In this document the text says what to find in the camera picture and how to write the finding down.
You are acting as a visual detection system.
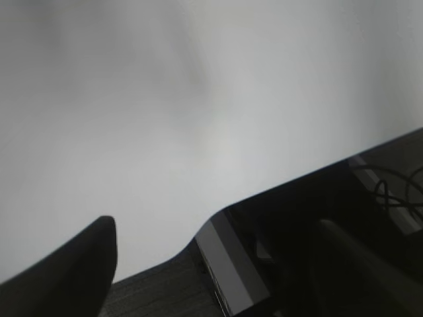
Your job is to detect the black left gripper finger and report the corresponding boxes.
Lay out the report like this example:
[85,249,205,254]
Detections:
[1,216,117,316]

